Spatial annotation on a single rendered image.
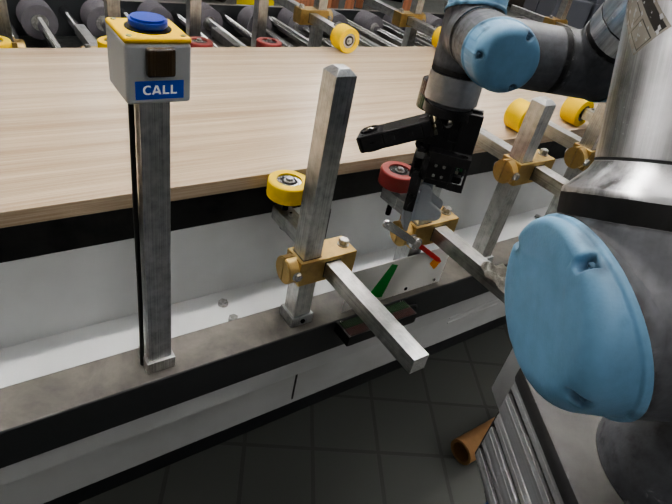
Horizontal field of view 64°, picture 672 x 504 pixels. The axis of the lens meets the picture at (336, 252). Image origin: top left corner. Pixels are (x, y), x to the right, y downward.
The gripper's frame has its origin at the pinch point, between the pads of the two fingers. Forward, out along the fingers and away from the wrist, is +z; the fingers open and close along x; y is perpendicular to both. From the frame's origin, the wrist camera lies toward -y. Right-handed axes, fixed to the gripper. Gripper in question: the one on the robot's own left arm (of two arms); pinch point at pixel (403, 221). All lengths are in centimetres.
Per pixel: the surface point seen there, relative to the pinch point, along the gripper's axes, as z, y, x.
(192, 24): -4, -78, 86
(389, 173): 2.7, -5.1, 24.3
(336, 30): -8, -36, 101
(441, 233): 8.3, 7.7, 15.1
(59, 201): 4, -52, -14
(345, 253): 9.5, -8.3, 1.2
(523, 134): -8.8, 18.8, 32.6
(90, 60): 0, -83, 42
